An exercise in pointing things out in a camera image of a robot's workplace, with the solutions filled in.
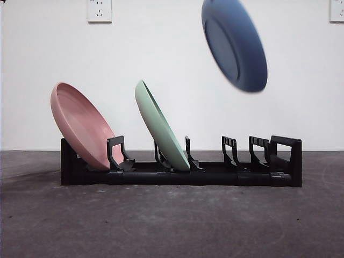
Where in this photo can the pink plate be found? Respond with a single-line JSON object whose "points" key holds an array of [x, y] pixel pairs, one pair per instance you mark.
{"points": [[80, 121]]}

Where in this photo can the blue plate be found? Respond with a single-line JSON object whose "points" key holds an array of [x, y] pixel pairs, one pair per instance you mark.
{"points": [[242, 48]]}

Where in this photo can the green plate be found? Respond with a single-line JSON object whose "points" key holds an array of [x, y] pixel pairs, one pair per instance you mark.
{"points": [[158, 126]]}

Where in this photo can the black dish rack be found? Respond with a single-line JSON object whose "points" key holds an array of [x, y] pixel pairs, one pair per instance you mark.
{"points": [[294, 161]]}

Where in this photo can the white wall socket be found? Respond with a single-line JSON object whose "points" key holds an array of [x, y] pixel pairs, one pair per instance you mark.
{"points": [[99, 12], [337, 12]]}

